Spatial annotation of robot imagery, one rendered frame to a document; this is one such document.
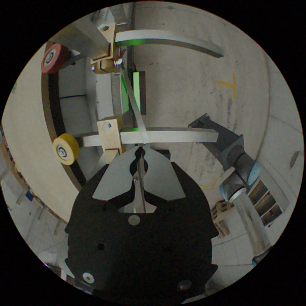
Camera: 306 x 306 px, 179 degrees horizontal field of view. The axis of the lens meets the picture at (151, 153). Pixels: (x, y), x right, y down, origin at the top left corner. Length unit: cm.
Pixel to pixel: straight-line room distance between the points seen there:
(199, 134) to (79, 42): 31
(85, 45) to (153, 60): 101
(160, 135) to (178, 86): 94
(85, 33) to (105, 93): 37
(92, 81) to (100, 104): 13
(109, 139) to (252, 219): 74
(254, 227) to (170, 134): 65
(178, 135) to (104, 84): 39
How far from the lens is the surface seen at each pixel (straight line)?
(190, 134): 25
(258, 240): 69
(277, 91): 278
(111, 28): 28
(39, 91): 32
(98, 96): 50
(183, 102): 114
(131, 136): 23
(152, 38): 26
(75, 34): 16
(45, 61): 33
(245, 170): 74
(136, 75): 38
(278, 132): 270
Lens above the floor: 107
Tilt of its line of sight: 58 degrees down
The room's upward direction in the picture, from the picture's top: 175 degrees clockwise
